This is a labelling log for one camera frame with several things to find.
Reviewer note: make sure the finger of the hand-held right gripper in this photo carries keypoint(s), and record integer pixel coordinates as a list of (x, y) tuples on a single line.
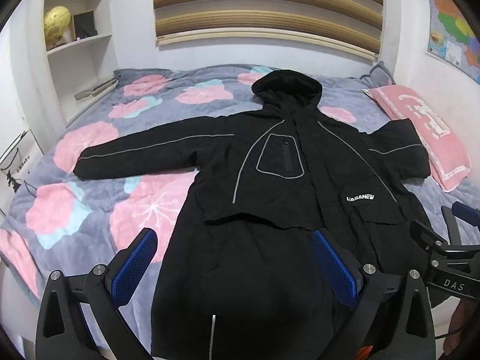
[(427, 238), (465, 213)]

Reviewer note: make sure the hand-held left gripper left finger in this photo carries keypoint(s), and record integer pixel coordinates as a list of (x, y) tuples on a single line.
[(135, 266)]

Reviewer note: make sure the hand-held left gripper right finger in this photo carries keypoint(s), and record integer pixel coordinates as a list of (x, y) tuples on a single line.
[(333, 262)]

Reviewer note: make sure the black hooded jacket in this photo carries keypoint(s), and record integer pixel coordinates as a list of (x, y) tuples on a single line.
[(262, 270)]

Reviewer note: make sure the pink pillow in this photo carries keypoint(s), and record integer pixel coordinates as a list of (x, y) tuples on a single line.
[(423, 127)]

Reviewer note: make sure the grey pink floral blanket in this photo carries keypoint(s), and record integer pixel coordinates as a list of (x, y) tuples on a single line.
[(93, 138)]

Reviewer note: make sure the grey pillow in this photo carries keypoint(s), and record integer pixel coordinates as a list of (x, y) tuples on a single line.
[(378, 73)]

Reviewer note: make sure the grey objects on shelf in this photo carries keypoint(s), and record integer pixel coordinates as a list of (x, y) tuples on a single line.
[(95, 89)]

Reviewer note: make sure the white corner shelf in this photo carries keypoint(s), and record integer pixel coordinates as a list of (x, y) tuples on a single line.
[(90, 63)]

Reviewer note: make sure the yellow globe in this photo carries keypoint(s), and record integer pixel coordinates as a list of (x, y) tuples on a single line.
[(56, 22)]

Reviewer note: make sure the striped brown window blind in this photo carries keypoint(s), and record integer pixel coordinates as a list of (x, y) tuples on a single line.
[(262, 7)]

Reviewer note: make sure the black wall sticker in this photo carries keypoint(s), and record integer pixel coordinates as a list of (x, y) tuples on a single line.
[(13, 180)]

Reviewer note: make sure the colourful wall map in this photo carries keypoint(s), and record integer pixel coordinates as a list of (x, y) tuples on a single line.
[(450, 26)]

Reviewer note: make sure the black picture frame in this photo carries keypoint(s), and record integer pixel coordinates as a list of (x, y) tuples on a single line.
[(84, 24)]

